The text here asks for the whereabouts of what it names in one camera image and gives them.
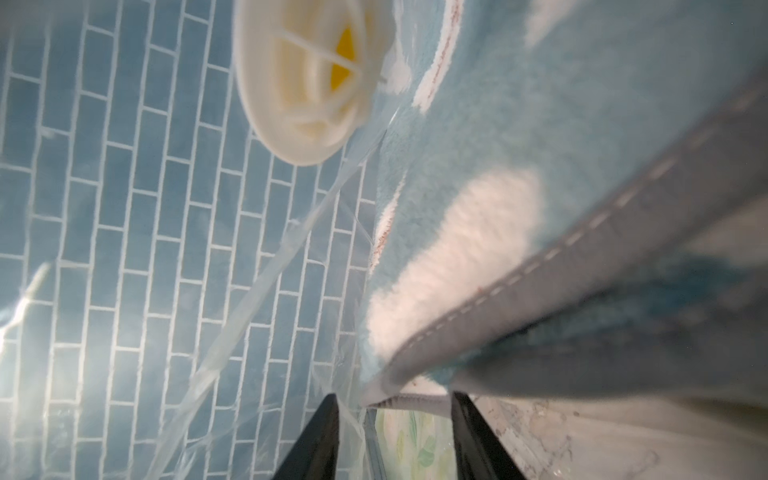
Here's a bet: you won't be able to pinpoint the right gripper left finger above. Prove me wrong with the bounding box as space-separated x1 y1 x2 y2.
272 393 340 480

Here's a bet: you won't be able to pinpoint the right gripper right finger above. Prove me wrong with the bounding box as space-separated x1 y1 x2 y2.
451 392 526 480

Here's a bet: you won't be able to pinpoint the clear plastic vacuum bag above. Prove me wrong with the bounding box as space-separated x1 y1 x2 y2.
1 1 767 479

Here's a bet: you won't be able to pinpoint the light blue bear blanket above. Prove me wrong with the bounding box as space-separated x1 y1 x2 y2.
359 1 767 408

